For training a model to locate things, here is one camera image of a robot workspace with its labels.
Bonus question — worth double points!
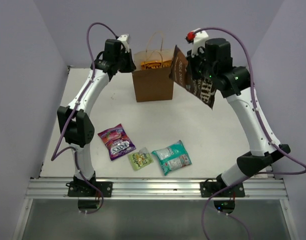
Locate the small green snack packet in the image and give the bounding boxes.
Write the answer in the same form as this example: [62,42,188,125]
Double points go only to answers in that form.
[128,147,154,171]

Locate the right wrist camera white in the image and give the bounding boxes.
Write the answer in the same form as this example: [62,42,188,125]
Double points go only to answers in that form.
[185,28,209,58]

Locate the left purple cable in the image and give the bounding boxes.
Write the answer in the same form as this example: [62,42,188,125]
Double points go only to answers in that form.
[50,22,119,192]

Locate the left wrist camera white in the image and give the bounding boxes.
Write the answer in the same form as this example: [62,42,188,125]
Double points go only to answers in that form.
[117,34,130,52]

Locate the orange Kettle honey dijon chips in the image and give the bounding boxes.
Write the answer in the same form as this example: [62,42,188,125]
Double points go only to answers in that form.
[140,60,172,70]

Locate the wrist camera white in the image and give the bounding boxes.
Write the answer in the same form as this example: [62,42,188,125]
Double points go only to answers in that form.
[185,28,209,58]
[117,34,130,52]

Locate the brown paper bag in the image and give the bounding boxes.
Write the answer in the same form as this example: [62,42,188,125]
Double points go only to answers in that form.
[131,30,176,103]

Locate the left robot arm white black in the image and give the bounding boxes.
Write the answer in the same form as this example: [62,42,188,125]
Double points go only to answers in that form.
[57,34,136,197]

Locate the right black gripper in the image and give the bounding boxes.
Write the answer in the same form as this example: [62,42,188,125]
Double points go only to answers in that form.
[185,46,216,81]

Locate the teal snack packet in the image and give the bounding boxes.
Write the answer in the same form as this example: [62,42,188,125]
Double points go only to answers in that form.
[151,140,192,176]

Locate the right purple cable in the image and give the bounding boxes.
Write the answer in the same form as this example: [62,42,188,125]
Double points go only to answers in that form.
[201,26,306,240]

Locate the purple cable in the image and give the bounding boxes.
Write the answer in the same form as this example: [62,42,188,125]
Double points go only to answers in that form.
[50,22,119,192]
[201,26,306,240]

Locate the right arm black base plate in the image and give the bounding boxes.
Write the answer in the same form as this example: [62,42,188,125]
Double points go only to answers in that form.
[199,178,246,198]

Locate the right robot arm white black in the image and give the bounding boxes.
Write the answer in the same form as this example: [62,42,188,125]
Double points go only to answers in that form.
[187,36,291,197]

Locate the aluminium right side rail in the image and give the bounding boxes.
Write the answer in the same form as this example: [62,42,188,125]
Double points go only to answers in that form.
[239,66,276,180]

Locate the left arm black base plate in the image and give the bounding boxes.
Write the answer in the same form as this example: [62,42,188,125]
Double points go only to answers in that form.
[65,181,113,198]

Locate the aluminium front rail frame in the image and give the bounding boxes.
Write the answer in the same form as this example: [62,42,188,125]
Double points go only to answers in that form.
[12,177,299,240]

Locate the brown Kettle sea salt chips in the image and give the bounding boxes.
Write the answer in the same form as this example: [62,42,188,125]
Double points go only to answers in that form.
[169,45,217,110]

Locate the purple Fox's candy bag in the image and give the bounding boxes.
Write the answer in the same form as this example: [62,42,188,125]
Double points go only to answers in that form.
[97,124,136,161]

